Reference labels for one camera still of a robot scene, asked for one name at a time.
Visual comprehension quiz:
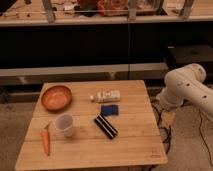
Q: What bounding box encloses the black striped eraser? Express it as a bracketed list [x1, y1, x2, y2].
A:
[94, 115, 118, 139]

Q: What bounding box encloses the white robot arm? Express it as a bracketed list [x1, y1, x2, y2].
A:
[157, 63, 213, 123]

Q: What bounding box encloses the black box on shelf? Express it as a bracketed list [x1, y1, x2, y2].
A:
[166, 45, 213, 76]

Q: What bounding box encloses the blue sponge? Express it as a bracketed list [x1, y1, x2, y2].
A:
[101, 105, 119, 116]

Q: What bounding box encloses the wooden table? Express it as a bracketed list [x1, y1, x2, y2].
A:
[15, 80, 167, 171]

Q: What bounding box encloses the white tube bottle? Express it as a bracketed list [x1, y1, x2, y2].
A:
[90, 90, 121, 103]

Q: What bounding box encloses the orange wooden bowl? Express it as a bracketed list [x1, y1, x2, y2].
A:
[41, 85, 72, 111]

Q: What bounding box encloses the orange carrot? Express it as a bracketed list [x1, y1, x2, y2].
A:
[41, 125, 50, 156]

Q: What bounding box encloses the black cable on floor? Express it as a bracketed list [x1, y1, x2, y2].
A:
[149, 98, 173, 155]

